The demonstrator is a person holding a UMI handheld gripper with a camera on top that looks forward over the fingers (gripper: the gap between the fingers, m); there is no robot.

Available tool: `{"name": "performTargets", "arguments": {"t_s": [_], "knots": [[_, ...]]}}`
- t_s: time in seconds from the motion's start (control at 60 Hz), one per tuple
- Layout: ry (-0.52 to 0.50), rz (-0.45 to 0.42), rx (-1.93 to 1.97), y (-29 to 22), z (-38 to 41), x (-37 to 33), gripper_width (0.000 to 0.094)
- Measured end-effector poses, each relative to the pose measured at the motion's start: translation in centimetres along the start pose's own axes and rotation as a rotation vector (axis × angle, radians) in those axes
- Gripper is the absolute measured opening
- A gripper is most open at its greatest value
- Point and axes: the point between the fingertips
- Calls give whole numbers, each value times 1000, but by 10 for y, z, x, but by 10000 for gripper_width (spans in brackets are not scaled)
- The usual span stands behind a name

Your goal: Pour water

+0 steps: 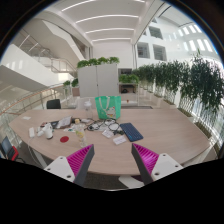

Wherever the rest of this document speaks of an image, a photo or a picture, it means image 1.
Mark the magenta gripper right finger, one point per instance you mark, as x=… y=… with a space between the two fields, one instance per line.
x=153 y=166

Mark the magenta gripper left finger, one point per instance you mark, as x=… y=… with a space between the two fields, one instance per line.
x=73 y=167

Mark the clear plastic water bottle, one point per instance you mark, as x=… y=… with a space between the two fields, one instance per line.
x=79 y=130

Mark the red round coaster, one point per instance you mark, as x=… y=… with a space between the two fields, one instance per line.
x=64 y=139

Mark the blue keyboard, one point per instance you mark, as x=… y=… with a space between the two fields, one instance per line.
x=131 y=132

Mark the white card on table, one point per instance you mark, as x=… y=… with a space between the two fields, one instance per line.
x=119 y=140

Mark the papers and booklet pile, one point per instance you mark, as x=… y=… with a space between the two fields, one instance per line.
x=60 y=124

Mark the white cup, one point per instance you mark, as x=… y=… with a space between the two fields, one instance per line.
x=47 y=129

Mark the white rectangular device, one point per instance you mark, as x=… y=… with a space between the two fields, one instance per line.
x=31 y=132

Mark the clear bottle near bag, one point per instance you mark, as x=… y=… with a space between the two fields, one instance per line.
x=88 y=109

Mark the black office chair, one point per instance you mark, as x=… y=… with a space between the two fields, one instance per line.
x=53 y=104

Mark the green tote bag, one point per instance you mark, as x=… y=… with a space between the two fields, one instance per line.
x=108 y=107

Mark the red and black chair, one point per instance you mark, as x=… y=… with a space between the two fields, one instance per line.
x=8 y=150

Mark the white shelf with plants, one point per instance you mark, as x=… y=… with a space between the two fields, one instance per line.
x=128 y=89

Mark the white cabinet with plants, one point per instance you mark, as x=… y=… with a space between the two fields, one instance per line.
x=97 y=77

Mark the row of green plants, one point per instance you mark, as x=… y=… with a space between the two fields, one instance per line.
x=197 y=79

